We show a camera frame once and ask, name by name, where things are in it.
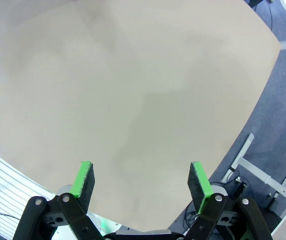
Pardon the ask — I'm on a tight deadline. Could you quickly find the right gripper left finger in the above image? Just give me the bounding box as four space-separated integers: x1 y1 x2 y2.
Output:
12 161 103 240

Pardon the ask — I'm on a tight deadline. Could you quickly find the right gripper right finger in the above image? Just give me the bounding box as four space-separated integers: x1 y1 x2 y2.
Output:
182 161 274 240

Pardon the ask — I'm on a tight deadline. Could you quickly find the white ribbed panel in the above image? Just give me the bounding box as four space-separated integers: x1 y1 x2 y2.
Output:
0 144 57 240

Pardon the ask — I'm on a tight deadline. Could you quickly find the grey metal leg frame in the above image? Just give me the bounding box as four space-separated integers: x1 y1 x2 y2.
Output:
221 133 286 201

